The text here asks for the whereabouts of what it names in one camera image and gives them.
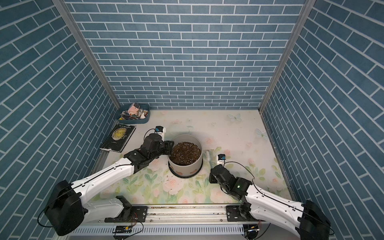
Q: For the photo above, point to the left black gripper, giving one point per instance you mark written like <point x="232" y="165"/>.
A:
<point x="167" y="145"/>

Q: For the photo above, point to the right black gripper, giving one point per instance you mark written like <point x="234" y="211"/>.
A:
<point x="211" y="178"/>

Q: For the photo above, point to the white ceramic pot with soil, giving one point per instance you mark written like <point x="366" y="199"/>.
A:
<point x="186" y="158"/>

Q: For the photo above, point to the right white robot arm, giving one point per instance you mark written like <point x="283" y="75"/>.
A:
<point x="305" y="220"/>

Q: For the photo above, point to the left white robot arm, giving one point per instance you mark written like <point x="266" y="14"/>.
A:
<point x="67" y="207"/>

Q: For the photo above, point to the black Moon and Sixpence book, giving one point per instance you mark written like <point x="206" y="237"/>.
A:
<point x="118" y="138"/>

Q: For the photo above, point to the pink handheld device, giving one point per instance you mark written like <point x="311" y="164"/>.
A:
<point x="134" y="109"/>

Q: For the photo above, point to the teal plastic storage bin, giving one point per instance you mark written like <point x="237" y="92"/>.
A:
<point x="123" y="117"/>

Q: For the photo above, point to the floral table mat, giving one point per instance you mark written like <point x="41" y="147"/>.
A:
<point x="199" y="137"/>

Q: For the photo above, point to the green circuit board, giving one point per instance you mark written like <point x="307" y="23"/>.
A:
<point x="123" y="230"/>

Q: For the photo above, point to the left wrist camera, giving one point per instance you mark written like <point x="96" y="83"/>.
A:
<point x="160" y="131"/>

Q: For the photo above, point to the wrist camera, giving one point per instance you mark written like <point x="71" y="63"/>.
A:
<point x="160" y="131"/>
<point x="221" y="159"/>

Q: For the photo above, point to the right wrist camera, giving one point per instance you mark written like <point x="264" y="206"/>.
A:
<point x="221" y="159"/>

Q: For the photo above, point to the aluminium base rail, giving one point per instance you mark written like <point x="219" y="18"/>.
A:
<point x="195" y="221"/>

